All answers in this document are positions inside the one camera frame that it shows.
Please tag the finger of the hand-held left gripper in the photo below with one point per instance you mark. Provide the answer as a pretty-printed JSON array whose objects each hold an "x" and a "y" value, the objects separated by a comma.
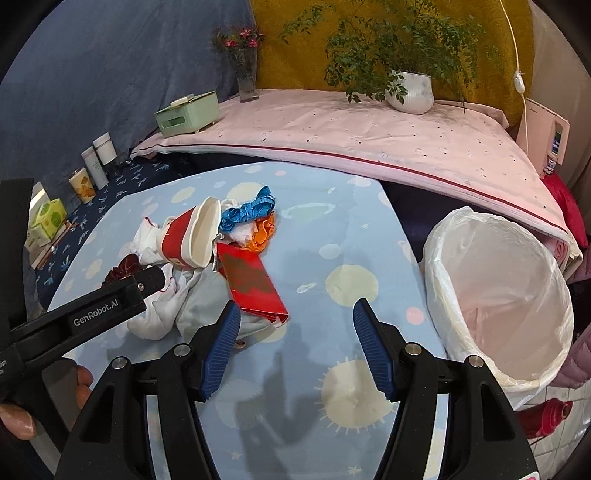
[{"x": 101, "y": 314}]

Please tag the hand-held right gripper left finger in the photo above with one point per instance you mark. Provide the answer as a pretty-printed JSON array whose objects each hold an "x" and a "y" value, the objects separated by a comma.
[{"x": 221, "y": 350}]

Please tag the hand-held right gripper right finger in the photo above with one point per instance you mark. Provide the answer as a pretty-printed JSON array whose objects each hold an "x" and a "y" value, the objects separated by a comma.
[{"x": 374, "y": 350}]

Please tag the dark red crinkled wrapper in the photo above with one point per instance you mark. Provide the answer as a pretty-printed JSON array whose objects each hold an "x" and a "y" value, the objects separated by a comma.
[{"x": 121, "y": 270}]

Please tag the large white tissue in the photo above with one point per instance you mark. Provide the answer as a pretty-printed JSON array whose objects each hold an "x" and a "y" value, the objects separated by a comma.
[{"x": 157, "y": 314}]

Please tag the red carton box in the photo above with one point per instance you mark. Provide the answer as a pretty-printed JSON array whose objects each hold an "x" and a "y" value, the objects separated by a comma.
[{"x": 251, "y": 281}]

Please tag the red and white paper cup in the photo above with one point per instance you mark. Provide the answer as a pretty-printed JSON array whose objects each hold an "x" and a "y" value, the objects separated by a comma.
[{"x": 178, "y": 235}]

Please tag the small white tissue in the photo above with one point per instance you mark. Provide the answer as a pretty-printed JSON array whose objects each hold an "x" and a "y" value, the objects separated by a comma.
[{"x": 240, "y": 235}]

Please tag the orange wrapper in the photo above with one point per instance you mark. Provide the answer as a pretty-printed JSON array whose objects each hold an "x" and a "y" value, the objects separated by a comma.
[{"x": 263, "y": 235}]

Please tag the white bin with plastic liner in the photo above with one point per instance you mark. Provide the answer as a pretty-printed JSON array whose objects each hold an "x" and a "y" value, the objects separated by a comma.
[{"x": 498, "y": 277}]

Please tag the blue crinkled wrapper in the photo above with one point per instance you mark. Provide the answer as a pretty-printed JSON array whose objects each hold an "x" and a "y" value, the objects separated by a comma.
[{"x": 251, "y": 207}]

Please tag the person's left hand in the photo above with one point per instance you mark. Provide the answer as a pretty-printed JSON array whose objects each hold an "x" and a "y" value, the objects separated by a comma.
[{"x": 85, "y": 385}]

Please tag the green tissue carton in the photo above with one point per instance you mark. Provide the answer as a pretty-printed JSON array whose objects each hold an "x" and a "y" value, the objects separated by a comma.
[{"x": 48, "y": 219}]

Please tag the can with orange print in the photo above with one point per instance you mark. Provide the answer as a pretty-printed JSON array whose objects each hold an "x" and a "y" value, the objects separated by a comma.
[{"x": 82, "y": 187}]

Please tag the white tube bottle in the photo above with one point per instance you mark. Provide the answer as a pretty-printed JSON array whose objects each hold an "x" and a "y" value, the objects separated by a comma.
[{"x": 95, "y": 168}]

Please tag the white jar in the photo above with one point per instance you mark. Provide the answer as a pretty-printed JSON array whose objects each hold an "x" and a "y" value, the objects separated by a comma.
[{"x": 105, "y": 150}]

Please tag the light blue printed tablecloth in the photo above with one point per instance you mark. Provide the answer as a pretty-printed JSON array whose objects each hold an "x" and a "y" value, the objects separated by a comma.
[{"x": 323, "y": 221}]

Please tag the dark blue printed cloth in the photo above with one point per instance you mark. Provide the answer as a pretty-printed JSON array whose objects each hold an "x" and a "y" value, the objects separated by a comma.
[{"x": 138, "y": 175}]

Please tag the red thermos bottle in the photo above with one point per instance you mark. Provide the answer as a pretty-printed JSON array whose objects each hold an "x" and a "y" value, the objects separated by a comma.
[{"x": 549, "y": 415}]

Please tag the pink jacket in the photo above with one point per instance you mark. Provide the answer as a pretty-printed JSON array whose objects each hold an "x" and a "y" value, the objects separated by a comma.
[{"x": 577, "y": 360}]

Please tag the blue-grey cloth backdrop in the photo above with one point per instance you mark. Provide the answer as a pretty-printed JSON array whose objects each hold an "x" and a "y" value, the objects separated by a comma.
[{"x": 115, "y": 69}]

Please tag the green tissue box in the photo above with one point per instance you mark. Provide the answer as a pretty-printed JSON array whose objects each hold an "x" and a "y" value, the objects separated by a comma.
[{"x": 184, "y": 115}]

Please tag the pink quilt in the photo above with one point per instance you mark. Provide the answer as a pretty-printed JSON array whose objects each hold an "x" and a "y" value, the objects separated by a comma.
[{"x": 369, "y": 134}]

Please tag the red cloth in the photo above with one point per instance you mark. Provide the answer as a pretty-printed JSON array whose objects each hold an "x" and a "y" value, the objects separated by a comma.
[{"x": 565, "y": 203}]

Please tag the green plant in white pot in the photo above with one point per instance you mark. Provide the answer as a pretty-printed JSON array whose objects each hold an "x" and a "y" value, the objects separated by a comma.
[{"x": 411, "y": 92}]

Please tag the glass vase with pink flowers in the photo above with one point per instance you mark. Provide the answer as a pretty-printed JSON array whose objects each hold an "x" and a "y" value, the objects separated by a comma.
[{"x": 247, "y": 85}]

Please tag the white water dispenser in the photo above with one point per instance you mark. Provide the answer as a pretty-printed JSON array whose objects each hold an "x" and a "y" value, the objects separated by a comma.
[{"x": 538, "y": 124}]

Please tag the yellow cloth backdrop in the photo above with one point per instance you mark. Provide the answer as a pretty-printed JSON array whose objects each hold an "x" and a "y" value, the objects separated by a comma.
[{"x": 277, "y": 69}]

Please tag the beige curtain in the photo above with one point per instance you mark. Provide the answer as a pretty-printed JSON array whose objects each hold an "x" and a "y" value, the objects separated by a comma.
[{"x": 554, "y": 69}]

